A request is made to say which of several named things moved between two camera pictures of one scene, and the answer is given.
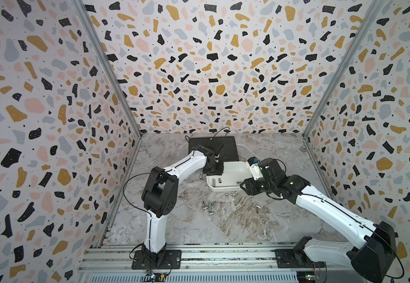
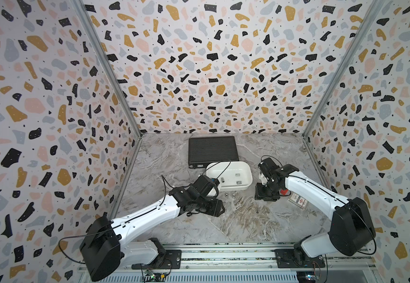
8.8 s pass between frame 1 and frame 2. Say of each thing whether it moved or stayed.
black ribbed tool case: stayed
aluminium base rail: stayed
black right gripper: moved
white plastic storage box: stayed
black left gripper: moved
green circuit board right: stayed
